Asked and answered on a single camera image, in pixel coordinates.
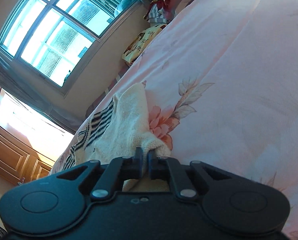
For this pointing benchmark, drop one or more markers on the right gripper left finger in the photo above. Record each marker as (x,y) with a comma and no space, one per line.
(114,174)

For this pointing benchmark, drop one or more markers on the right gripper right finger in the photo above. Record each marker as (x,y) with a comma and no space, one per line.
(171,171)

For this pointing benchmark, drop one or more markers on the cream striped knit sweater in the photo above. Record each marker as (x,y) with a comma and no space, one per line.
(117,131)

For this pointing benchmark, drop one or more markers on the striped mattress cover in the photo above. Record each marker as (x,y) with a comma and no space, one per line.
(96,102)

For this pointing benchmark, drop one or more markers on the pink floral bed sheet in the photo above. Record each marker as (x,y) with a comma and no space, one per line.
(221,83)

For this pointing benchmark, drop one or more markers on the brown wooden door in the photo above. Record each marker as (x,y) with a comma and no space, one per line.
(20,163)

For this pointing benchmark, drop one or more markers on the yellow red folded blanket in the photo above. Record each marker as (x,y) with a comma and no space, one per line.
(134,50)

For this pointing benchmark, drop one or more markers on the grey left curtain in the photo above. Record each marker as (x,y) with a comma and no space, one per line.
(19,88)

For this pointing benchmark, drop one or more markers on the striped red grey pillow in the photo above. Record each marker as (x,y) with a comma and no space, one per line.
(155,16)

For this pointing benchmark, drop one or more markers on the red gift bow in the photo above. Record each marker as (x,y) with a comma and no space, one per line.
(161,4)

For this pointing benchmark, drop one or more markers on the aluminium frame window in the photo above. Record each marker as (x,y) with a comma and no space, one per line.
(50,37)

